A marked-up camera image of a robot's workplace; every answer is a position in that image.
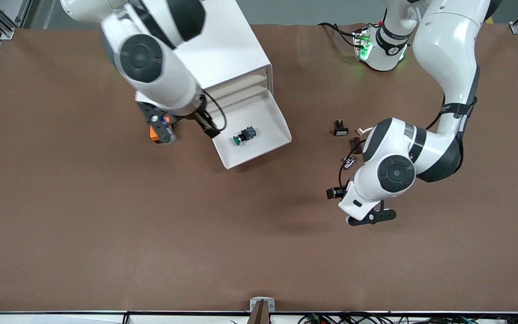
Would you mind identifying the green push button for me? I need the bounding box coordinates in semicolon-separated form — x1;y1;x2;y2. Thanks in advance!
233;126;258;147

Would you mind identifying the white plastic drawer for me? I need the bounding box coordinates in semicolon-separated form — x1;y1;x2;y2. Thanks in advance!
210;84;269;102
205;88;292;170
205;71;268;93

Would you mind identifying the white drawer cabinet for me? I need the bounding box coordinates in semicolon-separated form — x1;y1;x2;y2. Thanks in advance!
174;0;273;107

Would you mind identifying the black cable bundle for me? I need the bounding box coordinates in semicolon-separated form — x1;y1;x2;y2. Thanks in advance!
299;312;518;324

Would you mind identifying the grey metal bracket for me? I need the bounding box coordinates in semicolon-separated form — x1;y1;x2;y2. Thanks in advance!
250;297;276;312

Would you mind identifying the brown tapered post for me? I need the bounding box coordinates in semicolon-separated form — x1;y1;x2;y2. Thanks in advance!
246;300;271;324

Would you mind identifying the black arm base cable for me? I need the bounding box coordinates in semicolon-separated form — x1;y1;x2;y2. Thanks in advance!
318;22;361;48

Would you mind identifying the white table edge rail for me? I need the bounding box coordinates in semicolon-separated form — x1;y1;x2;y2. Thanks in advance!
0;310;518;324

